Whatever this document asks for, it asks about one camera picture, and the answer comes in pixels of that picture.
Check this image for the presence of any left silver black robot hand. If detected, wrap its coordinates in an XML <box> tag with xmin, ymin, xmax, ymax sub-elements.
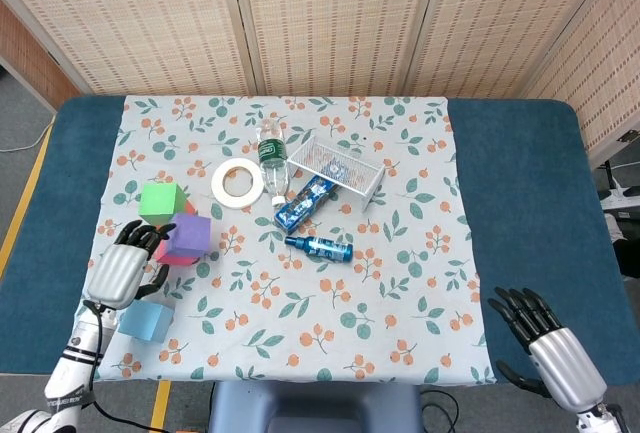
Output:
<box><xmin>84</xmin><ymin>219</ymin><xmax>177</xmax><ymax>310</ymax></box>

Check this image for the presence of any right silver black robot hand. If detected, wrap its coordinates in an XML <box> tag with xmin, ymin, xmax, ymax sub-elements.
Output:
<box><xmin>488</xmin><ymin>286</ymin><xmax>609</xmax><ymax>413</ymax></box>

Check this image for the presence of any light blue foam cube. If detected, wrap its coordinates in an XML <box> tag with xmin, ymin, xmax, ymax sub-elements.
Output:
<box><xmin>117</xmin><ymin>299</ymin><xmax>174</xmax><ymax>343</ymax></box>

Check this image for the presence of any green foam cube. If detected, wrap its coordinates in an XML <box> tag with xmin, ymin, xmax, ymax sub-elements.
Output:
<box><xmin>138</xmin><ymin>181</ymin><xmax>189</xmax><ymax>227</ymax></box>

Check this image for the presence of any purple foam cube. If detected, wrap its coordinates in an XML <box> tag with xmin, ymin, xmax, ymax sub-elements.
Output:
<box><xmin>164</xmin><ymin>212</ymin><xmax>212</xmax><ymax>258</ymax></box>

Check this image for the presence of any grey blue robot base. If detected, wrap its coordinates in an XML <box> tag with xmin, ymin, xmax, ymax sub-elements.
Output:
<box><xmin>207</xmin><ymin>381</ymin><xmax>425</xmax><ymax>433</ymax></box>

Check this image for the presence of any pink foam cube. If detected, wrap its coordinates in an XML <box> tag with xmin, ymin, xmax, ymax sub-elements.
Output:
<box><xmin>153</xmin><ymin>237</ymin><xmax>201</xmax><ymax>268</ymax></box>

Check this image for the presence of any orange foam cube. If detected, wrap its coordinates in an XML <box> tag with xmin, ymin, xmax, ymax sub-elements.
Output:
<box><xmin>154</xmin><ymin>195</ymin><xmax>199</xmax><ymax>232</ymax></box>

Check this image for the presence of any white tape roll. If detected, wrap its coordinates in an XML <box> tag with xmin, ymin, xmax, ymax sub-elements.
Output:
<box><xmin>210</xmin><ymin>157</ymin><xmax>263</xmax><ymax>210</ymax></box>

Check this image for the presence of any dark blue table cover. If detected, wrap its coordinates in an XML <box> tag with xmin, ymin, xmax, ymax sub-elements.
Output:
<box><xmin>0</xmin><ymin>95</ymin><xmax>640</xmax><ymax>387</ymax></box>

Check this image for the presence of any black stand leg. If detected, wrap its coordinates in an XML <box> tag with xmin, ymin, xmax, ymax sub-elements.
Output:
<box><xmin>597</xmin><ymin>159</ymin><xmax>622</xmax><ymax>192</ymax></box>

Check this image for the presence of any clear plastic water bottle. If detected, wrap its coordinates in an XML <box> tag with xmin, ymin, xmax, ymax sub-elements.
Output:
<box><xmin>255</xmin><ymin>118</ymin><xmax>292</xmax><ymax>207</ymax></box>

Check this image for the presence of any blue snack package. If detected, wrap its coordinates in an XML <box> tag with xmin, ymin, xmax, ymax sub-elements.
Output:
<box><xmin>273</xmin><ymin>175</ymin><xmax>337</xmax><ymax>233</ymax></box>

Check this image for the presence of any floral printed tablecloth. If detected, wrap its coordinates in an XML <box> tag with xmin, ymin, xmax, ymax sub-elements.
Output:
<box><xmin>74</xmin><ymin>95</ymin><xmax>497</xmax><ymax>385</ymax></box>

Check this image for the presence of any blue spray bottle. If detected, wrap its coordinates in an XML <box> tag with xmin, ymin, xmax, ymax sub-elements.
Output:
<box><xmin>284</xmin><ymin>234</ymin><xmax>354</xmax><ymax>263</ymax></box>

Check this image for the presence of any brown woven screen panel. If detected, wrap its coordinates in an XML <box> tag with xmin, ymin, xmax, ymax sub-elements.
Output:
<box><xmin>0</xmin><ymin>0</ymin><xmax>81</xmax><ymax>109</ymax></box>

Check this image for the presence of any beige woven screen panel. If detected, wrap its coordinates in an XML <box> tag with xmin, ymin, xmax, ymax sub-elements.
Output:
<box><xmin>519</xmin><ymin>0</ymin><xmax>640</xmax><ymax>164</ymax></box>
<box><xmin>229</xmin><ymin>0</ymin><xmax>444</xmax><ymax>99</ymax></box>
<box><xmin>404</xmin><ymin>0</ymin><xmax>626</xmax><ymax>99</ymax></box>
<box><xmin>0</xmin><ymin>0</ymin><xmax>251</xmax><ymax>97</ymax></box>

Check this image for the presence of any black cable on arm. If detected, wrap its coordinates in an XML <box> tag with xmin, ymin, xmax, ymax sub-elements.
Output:
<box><xmin>82</xmin><ymin>300</ymin><xmax>166</xmax><ymax>430</ymax></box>

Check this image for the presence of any black floor cable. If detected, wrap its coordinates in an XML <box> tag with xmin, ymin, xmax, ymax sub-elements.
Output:
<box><xmin>418</xmin><ymin>388</ymin><xmax>461</xmax><ymax>433</ymax></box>

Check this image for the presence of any white floor cable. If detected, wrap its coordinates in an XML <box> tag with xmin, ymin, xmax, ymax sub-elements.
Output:
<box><xmin>0</xmin><ymin>115</ymin><xmax>56</xmax><ymax>153</ymax></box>

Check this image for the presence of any white wire mesh basket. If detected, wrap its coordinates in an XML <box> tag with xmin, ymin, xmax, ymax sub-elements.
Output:
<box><xmin>286</xmin><ymin>134</ymin><xmax>387</xmax><ymax>213</ymax></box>

